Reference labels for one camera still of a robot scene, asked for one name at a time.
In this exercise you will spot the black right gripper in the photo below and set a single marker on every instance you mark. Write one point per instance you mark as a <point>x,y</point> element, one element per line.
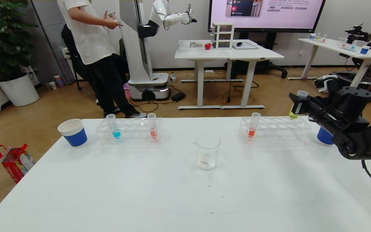
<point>296,105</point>

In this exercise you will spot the yellow pigment test tube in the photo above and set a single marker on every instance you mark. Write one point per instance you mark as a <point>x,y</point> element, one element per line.
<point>293,116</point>

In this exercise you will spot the pink-red pigment test tube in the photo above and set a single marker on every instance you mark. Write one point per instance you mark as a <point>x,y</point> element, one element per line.
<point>153,132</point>

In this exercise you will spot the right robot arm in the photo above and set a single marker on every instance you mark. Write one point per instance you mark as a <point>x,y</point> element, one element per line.
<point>356,141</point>

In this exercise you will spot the black floor robot base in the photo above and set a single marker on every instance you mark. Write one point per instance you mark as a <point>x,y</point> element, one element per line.
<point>345,79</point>

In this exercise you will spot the clear acrylic test tube rack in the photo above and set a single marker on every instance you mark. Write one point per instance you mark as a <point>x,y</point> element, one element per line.
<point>275,130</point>
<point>134,132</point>

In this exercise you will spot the small distant tube rack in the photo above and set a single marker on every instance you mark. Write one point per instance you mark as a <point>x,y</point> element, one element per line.
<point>346,46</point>
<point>317,39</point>

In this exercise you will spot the orange-red pigment test tube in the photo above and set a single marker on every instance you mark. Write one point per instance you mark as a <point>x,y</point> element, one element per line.
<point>252,131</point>

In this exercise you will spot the clear glass beaker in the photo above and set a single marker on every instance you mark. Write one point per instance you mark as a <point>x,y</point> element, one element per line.
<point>206,161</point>

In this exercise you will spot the blue pigment test tube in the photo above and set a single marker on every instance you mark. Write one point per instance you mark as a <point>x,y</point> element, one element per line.
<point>116,133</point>

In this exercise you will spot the blue white paper cup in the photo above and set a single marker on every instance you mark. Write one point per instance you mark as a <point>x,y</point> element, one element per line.
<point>324,137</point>
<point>75,137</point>

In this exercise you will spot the black screen stand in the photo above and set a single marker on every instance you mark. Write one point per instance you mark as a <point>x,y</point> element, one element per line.
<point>269,67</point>

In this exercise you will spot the long white desk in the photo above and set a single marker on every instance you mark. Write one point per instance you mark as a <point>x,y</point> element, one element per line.
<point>333,45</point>

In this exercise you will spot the small blue paper cup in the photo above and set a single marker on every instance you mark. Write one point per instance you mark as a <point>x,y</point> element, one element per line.
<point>364,50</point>

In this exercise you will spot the small white drawer unit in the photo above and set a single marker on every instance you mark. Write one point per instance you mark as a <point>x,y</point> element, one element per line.
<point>222,34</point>

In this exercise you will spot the black power adapter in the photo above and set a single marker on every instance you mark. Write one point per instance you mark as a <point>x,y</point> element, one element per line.
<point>178,96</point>

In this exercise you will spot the tall white background robot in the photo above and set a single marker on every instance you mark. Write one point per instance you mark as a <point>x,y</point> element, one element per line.
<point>134,48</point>

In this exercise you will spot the person in white t-shirt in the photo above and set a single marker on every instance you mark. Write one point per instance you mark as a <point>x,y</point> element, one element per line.
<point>92,35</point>

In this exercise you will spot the black office chair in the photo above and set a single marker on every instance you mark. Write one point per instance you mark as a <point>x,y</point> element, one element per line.
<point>78,80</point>

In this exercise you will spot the pink cup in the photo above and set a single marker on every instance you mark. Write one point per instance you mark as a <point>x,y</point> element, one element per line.
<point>59,82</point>

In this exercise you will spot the small white cup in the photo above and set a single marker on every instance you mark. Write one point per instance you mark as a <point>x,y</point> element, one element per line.
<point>53,86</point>

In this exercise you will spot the grey metal cabinet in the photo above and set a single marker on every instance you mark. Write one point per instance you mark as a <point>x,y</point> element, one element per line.
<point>52,32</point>

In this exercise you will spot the white plant pot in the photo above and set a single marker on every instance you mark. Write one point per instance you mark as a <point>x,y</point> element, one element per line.
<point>19,91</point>

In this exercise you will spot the red paper gift bag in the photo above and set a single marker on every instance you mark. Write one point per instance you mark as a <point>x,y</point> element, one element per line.
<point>14,167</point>

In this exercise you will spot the green leafy plant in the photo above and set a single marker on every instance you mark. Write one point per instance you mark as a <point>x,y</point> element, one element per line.
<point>2,38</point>

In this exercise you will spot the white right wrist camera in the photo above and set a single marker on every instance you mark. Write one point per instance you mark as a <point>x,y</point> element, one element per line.
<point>322,83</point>

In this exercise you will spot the black camera rig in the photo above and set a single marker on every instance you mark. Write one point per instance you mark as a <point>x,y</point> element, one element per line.
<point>357,33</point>

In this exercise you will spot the large wall display screen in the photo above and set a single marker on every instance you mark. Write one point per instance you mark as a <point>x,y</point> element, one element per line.
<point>269,19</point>

